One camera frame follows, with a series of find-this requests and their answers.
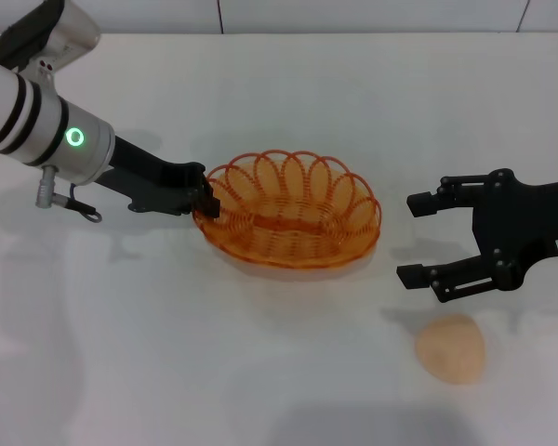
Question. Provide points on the beige round bread bun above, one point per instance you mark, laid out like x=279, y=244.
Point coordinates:
x=451, y=353

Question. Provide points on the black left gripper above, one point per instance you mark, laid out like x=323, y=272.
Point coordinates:
x=153, y=186

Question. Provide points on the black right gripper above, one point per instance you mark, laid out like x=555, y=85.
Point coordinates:
x=516, y=223

